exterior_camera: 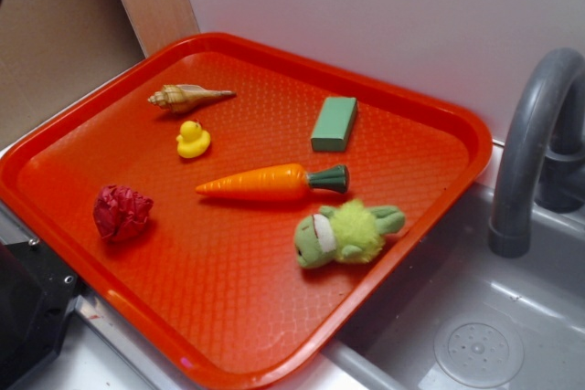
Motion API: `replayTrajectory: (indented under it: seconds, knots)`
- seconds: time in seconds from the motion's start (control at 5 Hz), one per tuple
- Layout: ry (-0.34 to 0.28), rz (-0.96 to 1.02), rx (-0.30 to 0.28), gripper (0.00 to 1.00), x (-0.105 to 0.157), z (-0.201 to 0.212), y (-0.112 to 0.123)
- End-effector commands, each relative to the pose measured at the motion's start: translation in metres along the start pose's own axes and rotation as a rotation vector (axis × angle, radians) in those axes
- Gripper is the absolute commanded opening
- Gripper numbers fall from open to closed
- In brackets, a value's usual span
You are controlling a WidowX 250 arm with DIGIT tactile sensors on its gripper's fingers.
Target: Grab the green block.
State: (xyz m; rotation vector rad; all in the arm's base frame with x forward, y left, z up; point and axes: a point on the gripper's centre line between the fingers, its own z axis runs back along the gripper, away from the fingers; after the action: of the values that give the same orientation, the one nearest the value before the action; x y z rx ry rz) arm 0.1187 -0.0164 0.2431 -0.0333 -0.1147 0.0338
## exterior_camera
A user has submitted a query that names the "red plastic tray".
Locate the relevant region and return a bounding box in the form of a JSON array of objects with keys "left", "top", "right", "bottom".
[{"left": 1, "top": 34, "right": 492, "bottom": 389}]

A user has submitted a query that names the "yellow rubber duck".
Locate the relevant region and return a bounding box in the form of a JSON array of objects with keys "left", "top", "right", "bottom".
[{"left": 175, "top": 121, "right": 211, "bottom": 159}]

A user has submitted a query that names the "crumpled red paper ball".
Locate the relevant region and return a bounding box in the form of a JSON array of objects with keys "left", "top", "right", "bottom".
[{"left": 92, "top": 184, "right": 154, "bottom": 242}]

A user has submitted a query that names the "grey toy sink basin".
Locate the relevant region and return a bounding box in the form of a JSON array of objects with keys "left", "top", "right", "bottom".
[{"left": 325, "top": 184, "right": 584, "bottom": 389}]

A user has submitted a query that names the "orange toy carrot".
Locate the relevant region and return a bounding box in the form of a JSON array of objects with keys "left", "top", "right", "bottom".
[{"left": 196, "top": 163, "right": 350, "bottom": 201}]

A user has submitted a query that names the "grey toy faucet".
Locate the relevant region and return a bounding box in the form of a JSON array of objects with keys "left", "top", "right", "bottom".
[{"left": 489, "top": 47, "right": 584, "bottom": 258}]

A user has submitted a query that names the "green rectangular block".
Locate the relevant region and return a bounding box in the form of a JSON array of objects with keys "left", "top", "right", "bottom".
[{"left": 311, "top": 97, "right": 357, "bottom": 153}]

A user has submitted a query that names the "tan spiral seashell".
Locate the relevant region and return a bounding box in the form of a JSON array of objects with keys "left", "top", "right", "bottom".
[{"left": 147, "top": 84, "right": 237, "bottom": 114}]

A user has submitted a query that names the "green plush toy animal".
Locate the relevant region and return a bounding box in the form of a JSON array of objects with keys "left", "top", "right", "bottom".
[{"left": 293, "top": 199, "right": 406, "bottom": 269}]

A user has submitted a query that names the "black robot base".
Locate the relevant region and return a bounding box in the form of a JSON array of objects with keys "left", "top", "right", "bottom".
[{"left": 1, "top": 239, "right": 80, "bottom": 389}]

